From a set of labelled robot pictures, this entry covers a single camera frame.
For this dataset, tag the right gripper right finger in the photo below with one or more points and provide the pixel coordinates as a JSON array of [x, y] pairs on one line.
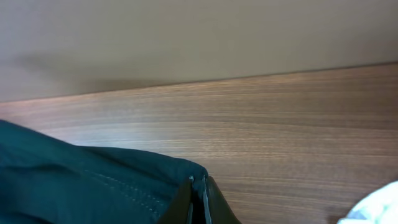
[[217, 210]]

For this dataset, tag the black shorts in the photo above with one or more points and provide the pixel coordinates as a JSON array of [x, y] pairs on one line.
[[46, 180]]

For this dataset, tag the white t-shirt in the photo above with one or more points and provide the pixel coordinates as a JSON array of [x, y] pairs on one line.
[[379, 207]]

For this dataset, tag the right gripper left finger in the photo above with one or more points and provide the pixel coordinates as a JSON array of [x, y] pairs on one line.
[[177, 207]]

